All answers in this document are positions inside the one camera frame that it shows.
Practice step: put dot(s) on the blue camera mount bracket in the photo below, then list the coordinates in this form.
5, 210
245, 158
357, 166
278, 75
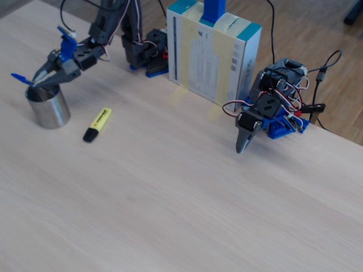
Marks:
67, 49

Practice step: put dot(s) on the yellow highlighter black cap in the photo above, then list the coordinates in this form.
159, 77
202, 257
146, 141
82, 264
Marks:
99, 122

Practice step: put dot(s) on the blue leader arm base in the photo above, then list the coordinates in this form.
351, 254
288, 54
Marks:
276, 131

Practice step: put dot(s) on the white teal cardboard box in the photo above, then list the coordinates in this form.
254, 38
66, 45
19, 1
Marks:
204, 62

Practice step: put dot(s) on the blue follower arm base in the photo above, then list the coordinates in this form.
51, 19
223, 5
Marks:
154, 74

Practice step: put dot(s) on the blue plastic post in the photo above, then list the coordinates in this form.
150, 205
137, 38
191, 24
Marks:
212, 11

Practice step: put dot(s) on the silver metal cup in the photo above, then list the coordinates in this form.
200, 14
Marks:
52, 112

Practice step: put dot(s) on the grey gripper black motor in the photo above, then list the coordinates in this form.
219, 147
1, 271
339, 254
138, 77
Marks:
66, 71

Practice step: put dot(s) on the pale yellow masking tape strip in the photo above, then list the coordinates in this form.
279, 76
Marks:
187, 56
222, 42

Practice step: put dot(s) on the black usb plug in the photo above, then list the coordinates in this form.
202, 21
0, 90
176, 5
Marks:
314, 107

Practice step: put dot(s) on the small red connector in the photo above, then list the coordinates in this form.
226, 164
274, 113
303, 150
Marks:
165, 54

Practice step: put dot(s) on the blue ballpoint pen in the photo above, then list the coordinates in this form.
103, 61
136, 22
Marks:
18, 77

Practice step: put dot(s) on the black chair base leg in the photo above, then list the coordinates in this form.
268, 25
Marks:
354, 15

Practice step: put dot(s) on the grey follower robot arm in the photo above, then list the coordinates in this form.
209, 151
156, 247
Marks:
133, 48

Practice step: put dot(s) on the leader controller circuit board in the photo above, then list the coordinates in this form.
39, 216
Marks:
293, 123

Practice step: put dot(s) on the small wrist camera board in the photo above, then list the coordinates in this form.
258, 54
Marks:
73, 34

